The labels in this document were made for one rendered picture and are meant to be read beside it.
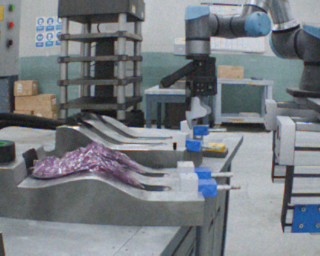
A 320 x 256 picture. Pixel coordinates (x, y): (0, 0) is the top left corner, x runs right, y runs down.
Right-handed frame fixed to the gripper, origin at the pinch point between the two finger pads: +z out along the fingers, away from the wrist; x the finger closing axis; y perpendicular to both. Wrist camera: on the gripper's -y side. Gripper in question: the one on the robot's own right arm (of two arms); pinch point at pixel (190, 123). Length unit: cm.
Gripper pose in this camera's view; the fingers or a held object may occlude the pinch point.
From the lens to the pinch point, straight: 127.6
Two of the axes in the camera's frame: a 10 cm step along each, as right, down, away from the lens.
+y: 9.6, 0.4, -2.9
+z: 0.0, 9.9, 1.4
